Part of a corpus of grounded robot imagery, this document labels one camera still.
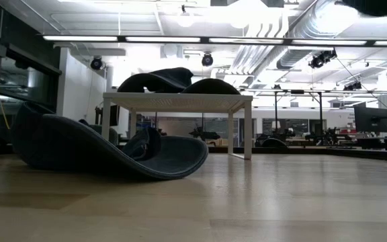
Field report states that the navy baseball cap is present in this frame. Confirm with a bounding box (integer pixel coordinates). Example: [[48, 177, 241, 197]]
[[11, 102, 210, 182], [117, 67, 194, 94]]

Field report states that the dark teal baseball cap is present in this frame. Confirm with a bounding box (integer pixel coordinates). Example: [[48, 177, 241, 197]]
[[341, 0, 387, 17]]

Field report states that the white perforated metal shelf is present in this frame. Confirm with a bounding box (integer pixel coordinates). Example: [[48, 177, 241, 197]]
[[101, 91, 254, 161]]

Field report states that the black round ceiling lamp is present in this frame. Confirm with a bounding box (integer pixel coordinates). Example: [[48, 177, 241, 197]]
[[90, 56, 105, 71], [201, 52, 214, 67]]

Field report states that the black computer monitor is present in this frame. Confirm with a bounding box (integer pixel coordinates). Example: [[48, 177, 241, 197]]
[[353, 106, 387, 134], [94, 104, 121, 128]]

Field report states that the long linear light strip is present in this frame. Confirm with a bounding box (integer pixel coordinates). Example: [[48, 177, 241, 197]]
[[42, 34, 387, 48]]

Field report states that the black spotlight cluster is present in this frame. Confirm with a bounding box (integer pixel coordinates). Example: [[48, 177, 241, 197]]
[[308, 48, 338, 69], [343, 81, 363, 91]]

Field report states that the dark glass partition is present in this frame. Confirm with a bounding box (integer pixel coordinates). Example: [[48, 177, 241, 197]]
[[0, 0, 62, 147]]

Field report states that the black metal gantry frame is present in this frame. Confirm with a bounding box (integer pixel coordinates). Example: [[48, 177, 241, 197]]
[[273, 89, 324, 135]]

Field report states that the silver ventilation duct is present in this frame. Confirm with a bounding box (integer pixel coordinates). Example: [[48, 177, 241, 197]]
[[275, 0, 359, 71]]

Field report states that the black metal table frame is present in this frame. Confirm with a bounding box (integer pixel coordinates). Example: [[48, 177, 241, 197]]
[[208, 144, 387, 163]]

